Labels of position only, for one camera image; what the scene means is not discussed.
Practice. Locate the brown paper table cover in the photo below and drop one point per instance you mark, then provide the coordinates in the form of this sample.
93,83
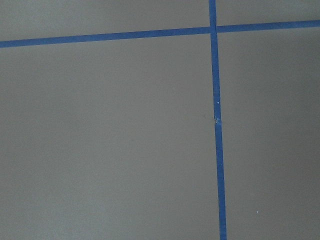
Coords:
115,139

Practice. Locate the long blue tape strip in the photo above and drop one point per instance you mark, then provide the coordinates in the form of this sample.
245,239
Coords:
217,121

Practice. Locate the crossing blue tape strip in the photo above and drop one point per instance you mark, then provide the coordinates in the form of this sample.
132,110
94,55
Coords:
160,33

